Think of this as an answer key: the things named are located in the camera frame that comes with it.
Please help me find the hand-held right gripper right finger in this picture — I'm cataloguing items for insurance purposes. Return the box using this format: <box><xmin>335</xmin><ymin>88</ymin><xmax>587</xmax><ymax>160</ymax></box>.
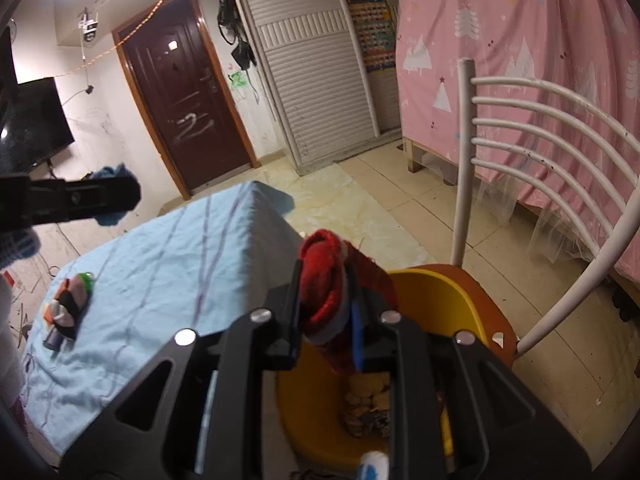
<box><xmin>350</xmin><ymin>290</ymin><xmax>593</xmax><ymax>480</ymax></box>

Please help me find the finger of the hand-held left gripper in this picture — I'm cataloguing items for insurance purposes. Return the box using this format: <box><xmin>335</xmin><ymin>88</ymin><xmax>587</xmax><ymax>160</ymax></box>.
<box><xmin>0</xmin><ymin>174</ymin><xmax>142</xmax><ymax>233</ymax></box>

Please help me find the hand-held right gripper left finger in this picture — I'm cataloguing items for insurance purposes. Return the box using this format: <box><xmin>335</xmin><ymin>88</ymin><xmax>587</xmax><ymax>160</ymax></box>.
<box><xmin>57</xmin><ymin>260</ymin><xmax>306</xmax><ymax>480</ymax></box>

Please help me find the blue knit sock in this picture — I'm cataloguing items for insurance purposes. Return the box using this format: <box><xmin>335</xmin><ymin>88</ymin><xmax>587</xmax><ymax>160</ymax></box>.
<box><xmin>90</xmin><ymin>162</ymin><xmax>138</xmax><ymax>227</ymax></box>

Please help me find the red sock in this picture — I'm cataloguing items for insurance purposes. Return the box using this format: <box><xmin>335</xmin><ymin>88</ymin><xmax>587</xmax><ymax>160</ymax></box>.
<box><xmin>298</xmin><ymin>229</ymin><xmax>399</xmax><ymax>376</ymax></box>

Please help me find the yellow plastic bin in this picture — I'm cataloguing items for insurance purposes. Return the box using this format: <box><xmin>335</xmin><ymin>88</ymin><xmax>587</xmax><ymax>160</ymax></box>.
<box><xmin>275</xmin><ymin>267</ymin><xmax>476</xmax><ymax>476</ymax></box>

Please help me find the person's left hand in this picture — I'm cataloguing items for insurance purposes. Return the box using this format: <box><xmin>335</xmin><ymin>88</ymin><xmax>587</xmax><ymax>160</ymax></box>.
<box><xmin>0</xmin><ymin>224</ymin><xmax>41</xmax><ymax>271</ymax></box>

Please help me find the white floral sock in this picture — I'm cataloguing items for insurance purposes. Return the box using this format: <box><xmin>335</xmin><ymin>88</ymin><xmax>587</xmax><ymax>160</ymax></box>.
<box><xmin>342</xmin><ymin>405</ymin><xmax>392</xmax><ymax>441</ymax></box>

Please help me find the light blue printed cloth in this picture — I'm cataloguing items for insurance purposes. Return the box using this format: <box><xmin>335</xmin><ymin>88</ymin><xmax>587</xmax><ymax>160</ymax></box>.
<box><xmin>22</xmin><ymin>180</ymin><xmax>306</xmax><ymax>461</ymax></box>

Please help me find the black and white sock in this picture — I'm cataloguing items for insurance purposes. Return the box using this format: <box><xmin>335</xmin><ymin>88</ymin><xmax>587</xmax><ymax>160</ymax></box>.
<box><xmin>50</xmin><ymin>295</ymin><xmax>92</xmax><ymax>341</ymax></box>

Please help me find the white blue tube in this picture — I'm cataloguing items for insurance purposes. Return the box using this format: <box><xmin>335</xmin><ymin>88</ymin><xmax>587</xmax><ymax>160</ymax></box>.
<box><xmin>360</xmin><ymin>451</ymin><xmax>390</xmax><ymax>480</ymax></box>

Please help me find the dark brown door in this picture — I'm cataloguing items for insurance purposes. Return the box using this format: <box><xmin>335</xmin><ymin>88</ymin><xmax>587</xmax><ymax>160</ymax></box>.
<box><xmin>112</xmin><ymin>0</ymin><xmax>258</xmax><ymax>198</ymax></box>

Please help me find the white chair back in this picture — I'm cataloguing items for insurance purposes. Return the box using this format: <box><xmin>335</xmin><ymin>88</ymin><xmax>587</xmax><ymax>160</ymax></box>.
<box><xmin>420</xmin><ymin>58</ymin><xmax>640</xmax><ymax>368</ymax></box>

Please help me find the black hanging handbag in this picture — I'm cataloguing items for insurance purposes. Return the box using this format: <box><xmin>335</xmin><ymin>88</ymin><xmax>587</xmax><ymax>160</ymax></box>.
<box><xmin>232</xmin><ymin>39</ymin><xmax>257</xmax><ymax>71</ymax></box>
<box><xmin>217</xmin><ymin>0</ymin><xmax>242</xmax><ymax>45</ymax></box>

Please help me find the white tulle bed skirt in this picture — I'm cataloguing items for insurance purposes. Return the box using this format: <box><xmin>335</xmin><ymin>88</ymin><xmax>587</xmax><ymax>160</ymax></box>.
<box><xmin>475</xmin><ymin>170</ymin><xmax>621</xmax><ymax>266</ymax></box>

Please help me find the white slatted wardrobe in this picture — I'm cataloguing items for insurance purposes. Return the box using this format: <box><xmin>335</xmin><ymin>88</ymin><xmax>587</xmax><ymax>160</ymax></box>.
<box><xmin>225</xmin><ymin>0</ymin><xmax>403</xmax><ymax>176</ymax></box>

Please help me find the pink tree print sheet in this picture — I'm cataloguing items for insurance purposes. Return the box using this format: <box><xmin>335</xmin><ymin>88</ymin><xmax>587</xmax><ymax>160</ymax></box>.
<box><xmin>390</xmin><ymin>0</ymin><xmax>640</xmax><ymax>301</ymax></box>

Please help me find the black wall television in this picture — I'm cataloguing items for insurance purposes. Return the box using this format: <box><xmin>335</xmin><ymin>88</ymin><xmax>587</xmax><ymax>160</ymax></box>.
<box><xmin>0</xmin><ymin>77</ymin><xmax>76</xmax><ymax>176</ymax></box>

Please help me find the white security camera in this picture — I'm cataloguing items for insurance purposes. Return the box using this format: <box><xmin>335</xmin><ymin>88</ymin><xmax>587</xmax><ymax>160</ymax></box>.
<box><xmin>77</xmin><ymin>7</ymin><xmax>99</xmax><ymax>46</ymax></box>

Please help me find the wooden bed frame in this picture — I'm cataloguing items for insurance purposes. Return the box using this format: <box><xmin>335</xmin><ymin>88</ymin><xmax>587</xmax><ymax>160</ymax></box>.
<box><xmin>402</xmin><ymin>135</ymin><xmax>458</xmax><ymax>186</ymax></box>

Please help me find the colourful grid wall chart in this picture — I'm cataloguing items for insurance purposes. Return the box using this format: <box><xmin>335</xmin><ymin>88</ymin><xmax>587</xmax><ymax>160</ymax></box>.
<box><xmin>346</xmin><ymin>0</ymin><xmax>398</xmax><ymax>73</ymax></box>

